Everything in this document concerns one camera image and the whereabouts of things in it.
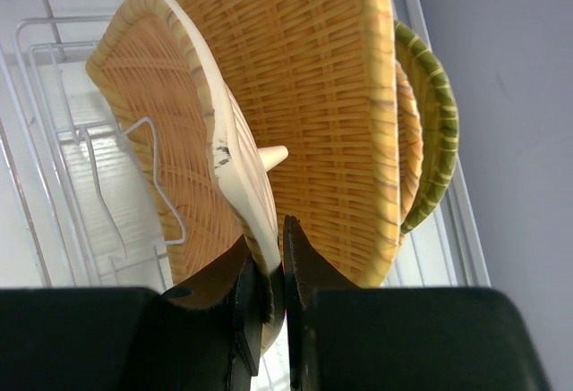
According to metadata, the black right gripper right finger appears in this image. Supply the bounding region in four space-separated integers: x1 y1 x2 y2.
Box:
283 216 357 390

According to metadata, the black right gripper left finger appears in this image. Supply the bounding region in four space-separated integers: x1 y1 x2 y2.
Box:
162 236 262 390

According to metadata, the triangular orange woven plate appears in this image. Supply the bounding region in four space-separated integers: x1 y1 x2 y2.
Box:
86 0 288 349

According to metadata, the round orange woven plate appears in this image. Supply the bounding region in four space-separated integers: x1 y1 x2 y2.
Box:
395 62 423 234

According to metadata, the square orange woven plate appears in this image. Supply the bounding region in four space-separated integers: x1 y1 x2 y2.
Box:
176 0 401 287

